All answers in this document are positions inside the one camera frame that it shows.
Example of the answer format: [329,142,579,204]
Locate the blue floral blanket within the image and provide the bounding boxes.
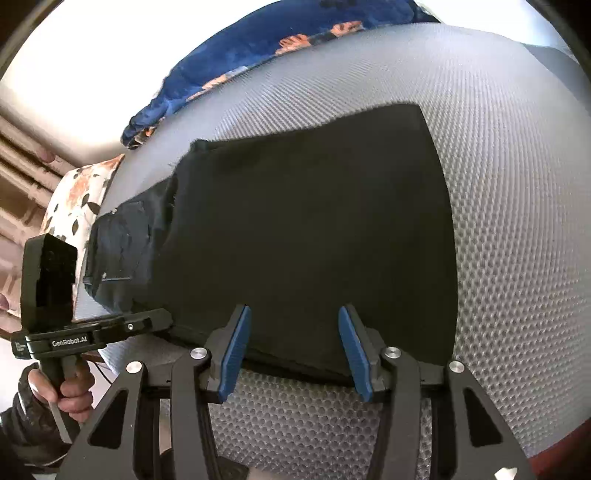
[121,0,439,148]

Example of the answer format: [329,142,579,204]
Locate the grey mesh mattress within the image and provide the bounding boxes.
[74,23,591,462]

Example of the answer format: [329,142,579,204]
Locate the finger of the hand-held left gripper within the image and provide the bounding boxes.
[122,308,172,340]

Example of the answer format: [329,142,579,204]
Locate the black pants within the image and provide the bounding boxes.
[83,104,458,386]

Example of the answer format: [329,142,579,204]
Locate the ribbed radiator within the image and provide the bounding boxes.
[0,115,65,296]

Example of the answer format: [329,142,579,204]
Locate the wooden bed frame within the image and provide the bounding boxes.
[531,440,591,480]

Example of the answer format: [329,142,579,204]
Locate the white floral pillow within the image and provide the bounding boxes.
[39,154,125,278]

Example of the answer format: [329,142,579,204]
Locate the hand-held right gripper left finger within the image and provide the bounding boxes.
[71,304,252,480]

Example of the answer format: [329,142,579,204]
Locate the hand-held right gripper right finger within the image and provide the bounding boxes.
[338,304,539,480]

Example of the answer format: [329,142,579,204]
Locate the person's left hand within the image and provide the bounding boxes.
[27,357,96,424]

